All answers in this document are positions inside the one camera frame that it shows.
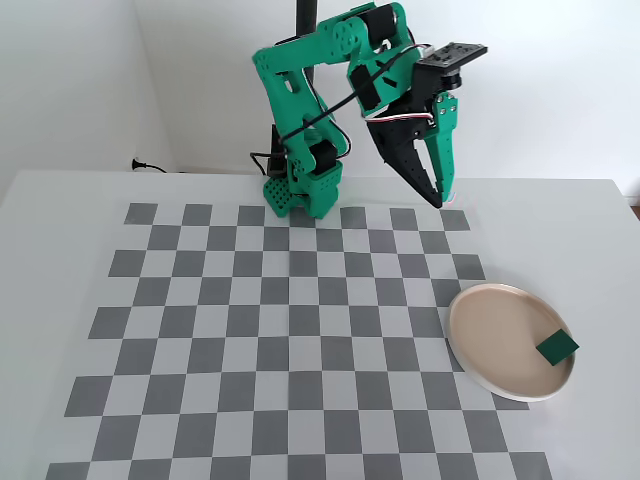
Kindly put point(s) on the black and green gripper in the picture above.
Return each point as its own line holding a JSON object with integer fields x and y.
{"x": 404, "y": 134}

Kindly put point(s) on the dark green dice cube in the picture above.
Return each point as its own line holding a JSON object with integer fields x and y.
{"x": 557, "y": 346}

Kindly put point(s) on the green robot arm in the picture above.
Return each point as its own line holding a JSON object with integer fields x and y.
{"x": 290, "y": 70}

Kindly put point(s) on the green perforated robot base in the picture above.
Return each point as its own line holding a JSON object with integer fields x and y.
{"x": 320, "y": 192}

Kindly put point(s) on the beige round plate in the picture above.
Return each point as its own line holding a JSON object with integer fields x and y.
{"x": 500, "y": 342}

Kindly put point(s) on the black vertical pole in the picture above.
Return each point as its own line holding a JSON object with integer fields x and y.
{"x": 306, "y": 20}

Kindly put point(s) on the grey checkerboard mat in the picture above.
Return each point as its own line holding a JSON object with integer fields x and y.
{"x": 320, "y": 400}

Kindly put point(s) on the black wrist camera board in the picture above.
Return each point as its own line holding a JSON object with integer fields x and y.
{"x": 455, "y": 52}

